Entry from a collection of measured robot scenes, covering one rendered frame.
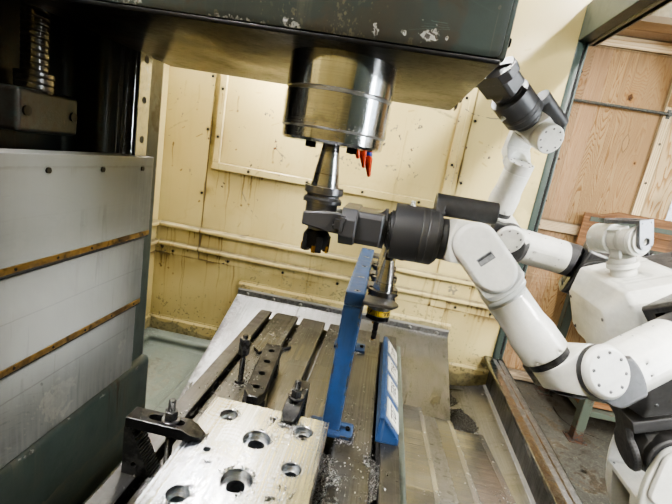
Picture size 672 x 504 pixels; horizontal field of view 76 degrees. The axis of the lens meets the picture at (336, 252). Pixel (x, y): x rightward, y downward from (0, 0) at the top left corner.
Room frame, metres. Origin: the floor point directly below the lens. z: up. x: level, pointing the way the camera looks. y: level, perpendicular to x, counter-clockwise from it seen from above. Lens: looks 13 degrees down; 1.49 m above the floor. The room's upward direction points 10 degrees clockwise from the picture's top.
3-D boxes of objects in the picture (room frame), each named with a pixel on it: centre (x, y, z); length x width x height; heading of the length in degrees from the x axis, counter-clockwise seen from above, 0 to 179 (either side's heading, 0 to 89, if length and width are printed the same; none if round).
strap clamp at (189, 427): (0.63, 0.23, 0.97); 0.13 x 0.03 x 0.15; 85
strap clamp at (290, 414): (0.77, 0.03, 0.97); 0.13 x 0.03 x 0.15; 175
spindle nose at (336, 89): (0.69, 0.03, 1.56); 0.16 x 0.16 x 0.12
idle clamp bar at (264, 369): (0.95, 0.12, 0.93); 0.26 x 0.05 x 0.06; 0
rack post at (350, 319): (0.84, -0.05, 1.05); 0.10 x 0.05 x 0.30; 85
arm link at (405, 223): (0.68, -0.06, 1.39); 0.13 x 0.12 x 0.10; 174
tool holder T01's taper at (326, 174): (0.68, 0.04, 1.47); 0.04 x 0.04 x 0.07
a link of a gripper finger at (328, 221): (0.65, 0.03, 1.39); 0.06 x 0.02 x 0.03; 84
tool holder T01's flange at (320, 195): (0.68, 0.04, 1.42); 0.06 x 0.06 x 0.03
